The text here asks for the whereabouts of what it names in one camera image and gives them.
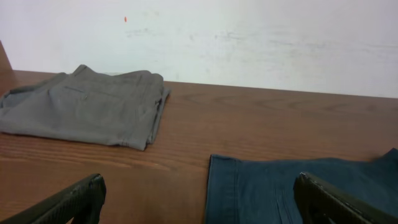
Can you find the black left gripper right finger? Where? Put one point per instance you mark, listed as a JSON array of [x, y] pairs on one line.
[[320, 202]]

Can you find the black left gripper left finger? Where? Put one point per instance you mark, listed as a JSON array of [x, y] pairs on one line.
[[79, 203]]

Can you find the blue shorts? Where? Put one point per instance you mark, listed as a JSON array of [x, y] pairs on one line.
[[263, 191]]

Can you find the folded grey shorts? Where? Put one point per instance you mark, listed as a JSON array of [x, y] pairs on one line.
[[86, 106]]

